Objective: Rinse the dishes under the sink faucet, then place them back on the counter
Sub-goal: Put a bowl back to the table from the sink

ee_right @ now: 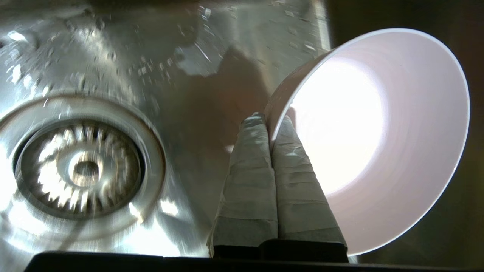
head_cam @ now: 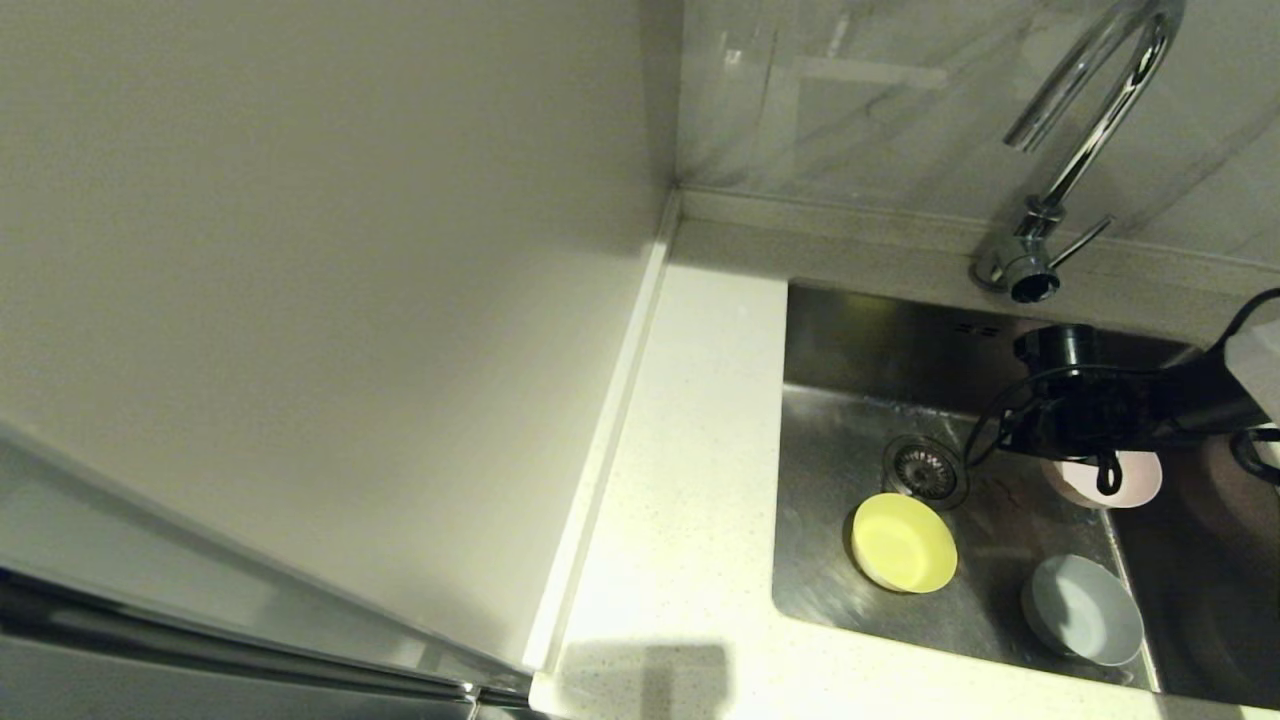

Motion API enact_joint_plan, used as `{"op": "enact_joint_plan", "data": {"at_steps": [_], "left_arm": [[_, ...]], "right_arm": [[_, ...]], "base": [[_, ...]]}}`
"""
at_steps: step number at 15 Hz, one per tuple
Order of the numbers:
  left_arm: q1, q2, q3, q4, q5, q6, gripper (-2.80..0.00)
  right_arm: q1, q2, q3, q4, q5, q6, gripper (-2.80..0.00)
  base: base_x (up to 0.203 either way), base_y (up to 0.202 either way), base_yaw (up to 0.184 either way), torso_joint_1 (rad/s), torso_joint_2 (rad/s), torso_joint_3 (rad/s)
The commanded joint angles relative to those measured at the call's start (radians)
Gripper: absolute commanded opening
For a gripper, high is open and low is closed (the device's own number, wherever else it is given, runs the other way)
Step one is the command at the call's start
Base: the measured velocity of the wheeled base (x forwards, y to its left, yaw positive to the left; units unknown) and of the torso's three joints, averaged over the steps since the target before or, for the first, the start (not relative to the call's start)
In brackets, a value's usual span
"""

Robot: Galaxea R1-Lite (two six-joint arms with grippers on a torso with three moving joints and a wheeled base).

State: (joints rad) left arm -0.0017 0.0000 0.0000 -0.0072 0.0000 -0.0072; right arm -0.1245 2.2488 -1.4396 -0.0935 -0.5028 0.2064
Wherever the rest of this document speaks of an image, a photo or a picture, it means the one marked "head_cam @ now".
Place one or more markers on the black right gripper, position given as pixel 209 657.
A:
pixel 1075 410

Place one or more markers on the pink bowl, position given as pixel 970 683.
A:
pixel 1135 485

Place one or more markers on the chrome gooseneck faucet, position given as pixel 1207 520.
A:
pixel 1030 265

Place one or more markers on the pale grey bowl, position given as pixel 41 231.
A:
pixel 1085 610

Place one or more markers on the yellow bowl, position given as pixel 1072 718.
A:
pixel 905 545

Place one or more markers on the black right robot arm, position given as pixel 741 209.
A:
pixel 1215 395

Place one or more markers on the stainless steel sink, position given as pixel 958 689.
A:
pixel 850 400

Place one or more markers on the round metal drain strainer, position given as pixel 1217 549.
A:
pixel 922 470

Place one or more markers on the white counter edge strip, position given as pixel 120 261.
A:
pixel 600 440

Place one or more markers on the tall white cabinet panel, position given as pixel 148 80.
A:
pixel 300 250

